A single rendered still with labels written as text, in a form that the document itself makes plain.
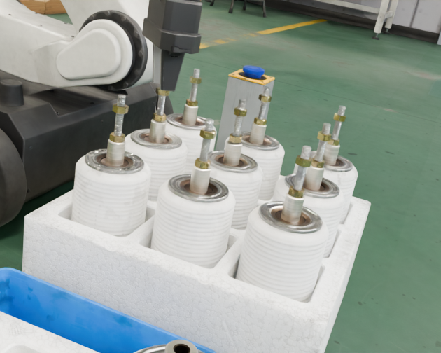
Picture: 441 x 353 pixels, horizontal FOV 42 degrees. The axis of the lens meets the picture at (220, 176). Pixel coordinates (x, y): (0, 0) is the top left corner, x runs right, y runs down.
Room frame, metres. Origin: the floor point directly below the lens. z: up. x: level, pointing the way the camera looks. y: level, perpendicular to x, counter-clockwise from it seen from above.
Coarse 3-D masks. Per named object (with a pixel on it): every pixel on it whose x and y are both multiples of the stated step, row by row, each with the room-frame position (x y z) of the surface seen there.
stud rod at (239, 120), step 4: (240, 100) 0.76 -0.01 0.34; (244, 100) 0.76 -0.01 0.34; (240, 104) 0.76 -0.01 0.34; (244, 104) 0.76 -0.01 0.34; (240, 108) 0.76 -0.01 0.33; (244, 108) 0.76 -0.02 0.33; (236, 116) 0.76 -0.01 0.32; (240, 116) 0.76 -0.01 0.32; (236, 120) 0.76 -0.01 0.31; (240, 120) 0.76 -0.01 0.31; (236, 124) 0.76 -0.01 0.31; (240, 124) 0.76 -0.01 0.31; (236, 128) 0.76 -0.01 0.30; (240, 128) 0.76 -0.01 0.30; (236, 132) 0.76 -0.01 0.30; (236, 136) 0.76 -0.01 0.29
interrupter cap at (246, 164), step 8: (216, 152) 0.78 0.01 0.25; (224, 152) 0.79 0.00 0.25; (216, 160) 0.75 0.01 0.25; (240, 160) 0.77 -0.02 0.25; (248, 160) 0.77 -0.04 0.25; (216, 168) 0.73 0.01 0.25; (224, 168) 0.72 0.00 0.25; (232, 168) 0.73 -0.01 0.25; (240, 168) 0.74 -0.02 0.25; (248, 168) 0.74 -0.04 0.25; (256, 168) 0.75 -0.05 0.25
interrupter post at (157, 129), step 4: (152, 120) 0.79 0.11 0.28; (152, 124) 0.79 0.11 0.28; (156, 124) 0.79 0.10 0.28; (160, 124) 0.79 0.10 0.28; (164, 124) 0.79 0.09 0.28; (152, 128) 0.79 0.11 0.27; (156, 128) 0.79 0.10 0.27; (160, 128) 0.79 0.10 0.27; (164, 128) 0.79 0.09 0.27; (152, 132) 0.79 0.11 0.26; (156, 132) 0.79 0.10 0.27; (160, 132) 0.79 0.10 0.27; (164, 132) 0.80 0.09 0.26; (152, 136) 0.79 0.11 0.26; (156, 136) 0.79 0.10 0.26; (160, 136) 0.79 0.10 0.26; (152, 140) 0.79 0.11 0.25; (156, 140) 0.79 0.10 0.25; (160, 140) 0.79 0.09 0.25
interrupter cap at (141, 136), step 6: (132, 132) 0.80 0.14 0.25; (138, 132) 0.81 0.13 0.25; (144, 132) 0.81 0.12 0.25; (168, 132) 0.83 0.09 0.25; (132, 138) 0.78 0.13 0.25; (138, 138) 0.78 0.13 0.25; (144, 138) 0.79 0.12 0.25; (168, 138) 0.81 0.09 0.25; (174, 138) 0.81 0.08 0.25; (180, 138) 0.81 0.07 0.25; (144, 144) 0.76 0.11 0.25; (150, 144) 0.77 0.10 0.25; (156, 144) 0.77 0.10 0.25; (162, 144) 0.77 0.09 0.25; (168, 144) 0.78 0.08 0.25; (174, 144) 0.78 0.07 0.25; (180, 144) 0.79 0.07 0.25
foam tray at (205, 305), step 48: (48, 240) 0.62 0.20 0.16; (96, 240) 0.60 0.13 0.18; (144, 240) 0.64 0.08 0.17; (240, 240) 0.67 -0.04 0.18; (336, 240) 0.76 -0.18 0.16; (96, 288) 0.60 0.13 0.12; (144, 288) 0.58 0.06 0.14; (192, 288) 0.56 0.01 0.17; (240, 288) 0.56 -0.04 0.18; (336, 288) 0.60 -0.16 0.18; (192, 336) 0.56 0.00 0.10; (240, 336) 0.54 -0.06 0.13; (288, 336) 0.53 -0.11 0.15
